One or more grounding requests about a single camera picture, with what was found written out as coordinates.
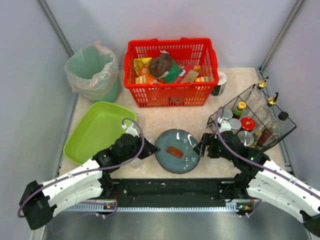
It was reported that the white paper cup roll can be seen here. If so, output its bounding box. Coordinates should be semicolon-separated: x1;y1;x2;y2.
211;71;228;97

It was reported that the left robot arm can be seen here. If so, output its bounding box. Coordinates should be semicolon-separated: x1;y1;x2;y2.
17;121;160;230

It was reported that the red lid sauce jar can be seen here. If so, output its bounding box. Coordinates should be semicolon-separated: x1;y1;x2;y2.
240;117;256;132

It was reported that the green snack bag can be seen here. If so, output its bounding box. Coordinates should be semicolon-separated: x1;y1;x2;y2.
162;60;181;84

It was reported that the striped sponge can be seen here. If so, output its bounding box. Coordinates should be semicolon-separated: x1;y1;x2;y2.
135;75;147;84
195;76;211;82

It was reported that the orange snack packet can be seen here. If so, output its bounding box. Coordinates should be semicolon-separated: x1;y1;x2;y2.
139;65;157;84

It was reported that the yellow cap sauce bottle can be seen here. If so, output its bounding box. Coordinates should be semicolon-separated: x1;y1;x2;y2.
232;101;247;119

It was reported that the red carton box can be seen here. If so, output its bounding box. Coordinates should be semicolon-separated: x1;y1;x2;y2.
173;63;194;84

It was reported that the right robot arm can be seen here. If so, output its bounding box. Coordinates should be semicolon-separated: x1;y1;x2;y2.
193;129;320;237

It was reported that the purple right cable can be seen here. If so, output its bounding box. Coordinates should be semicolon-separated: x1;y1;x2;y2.
214;106;320;218

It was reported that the tall clear jar foil lid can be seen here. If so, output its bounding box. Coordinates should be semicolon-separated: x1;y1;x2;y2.
237;130;255;148

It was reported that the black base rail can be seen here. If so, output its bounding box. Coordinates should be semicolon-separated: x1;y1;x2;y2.
72;177;253;213

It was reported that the striped sponge right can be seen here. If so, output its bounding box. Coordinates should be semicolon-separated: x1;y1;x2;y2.
195;76;211;82

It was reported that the red plastic shopping basket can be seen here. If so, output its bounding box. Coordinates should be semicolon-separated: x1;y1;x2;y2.
124;37;219;108

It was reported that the blue ceramic plate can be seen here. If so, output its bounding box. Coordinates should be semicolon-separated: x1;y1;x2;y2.
155;129;200;174

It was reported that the green bin with plastic liner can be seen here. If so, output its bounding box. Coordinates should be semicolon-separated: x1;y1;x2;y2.
64;40;122;103

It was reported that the brown meat piece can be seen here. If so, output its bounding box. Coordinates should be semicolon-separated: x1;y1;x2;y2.
166;146;183;159

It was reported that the dark vinegar bottle black cap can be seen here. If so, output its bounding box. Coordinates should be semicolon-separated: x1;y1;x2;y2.
257;111;289;147

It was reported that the brown paper bag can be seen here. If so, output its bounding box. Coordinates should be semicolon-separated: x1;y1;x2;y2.
149;50;173;79

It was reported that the lime green plastic tray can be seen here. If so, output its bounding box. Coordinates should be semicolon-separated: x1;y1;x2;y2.
63;101;137;165

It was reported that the clear bottle with gold pourer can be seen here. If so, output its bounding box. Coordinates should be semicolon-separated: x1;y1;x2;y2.
248;76;269;106

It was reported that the striped sponge left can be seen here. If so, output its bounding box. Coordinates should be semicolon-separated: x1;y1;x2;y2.
135;75;147;84

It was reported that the yellow snack packet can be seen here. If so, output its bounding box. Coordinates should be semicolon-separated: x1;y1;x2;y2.
133;57;153;76

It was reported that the silver lid jar blue label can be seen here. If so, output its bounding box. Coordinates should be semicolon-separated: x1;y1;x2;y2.
228;118;242;135

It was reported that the black wire rack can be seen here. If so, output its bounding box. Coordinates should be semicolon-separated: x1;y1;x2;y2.
206;83;298;153

